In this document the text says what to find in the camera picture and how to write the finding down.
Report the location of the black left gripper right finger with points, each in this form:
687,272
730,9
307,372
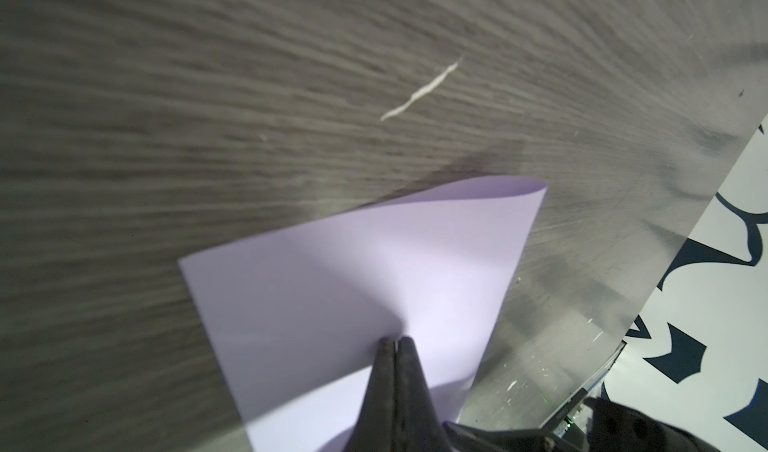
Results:
417,427

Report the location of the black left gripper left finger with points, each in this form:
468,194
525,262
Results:
375,426

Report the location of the lilac square paper sheet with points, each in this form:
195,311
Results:
294,316

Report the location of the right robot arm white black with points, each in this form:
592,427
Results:
617,428

